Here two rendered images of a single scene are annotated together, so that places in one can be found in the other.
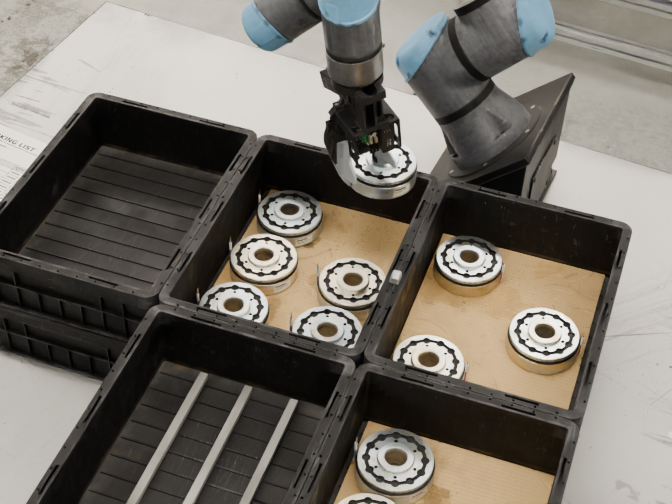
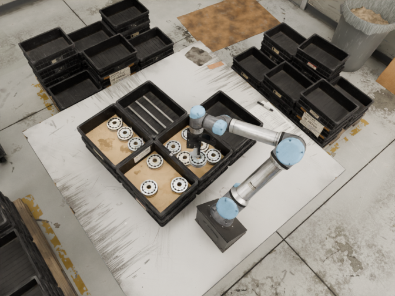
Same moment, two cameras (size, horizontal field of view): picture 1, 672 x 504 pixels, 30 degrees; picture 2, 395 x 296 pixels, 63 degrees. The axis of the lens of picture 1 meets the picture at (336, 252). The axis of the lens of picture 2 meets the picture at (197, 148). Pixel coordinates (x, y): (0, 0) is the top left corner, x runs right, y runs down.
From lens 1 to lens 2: 2.04 m
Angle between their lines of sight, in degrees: 64
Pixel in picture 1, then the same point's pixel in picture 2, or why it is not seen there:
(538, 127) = (208, 217)
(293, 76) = (293, 203)
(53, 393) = not seen: hidden behind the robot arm
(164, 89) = (297, 168)
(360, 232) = (203, 171)
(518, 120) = (214, 215)
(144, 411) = (174, 114)
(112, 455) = (167, 107)
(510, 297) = (167, 191)
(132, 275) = not seen: hidden behind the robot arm
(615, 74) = not seen: outside the picture
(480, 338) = (158, 178)
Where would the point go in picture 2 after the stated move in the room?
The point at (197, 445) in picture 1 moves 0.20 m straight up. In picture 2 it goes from (161, 119) to (160, 100)
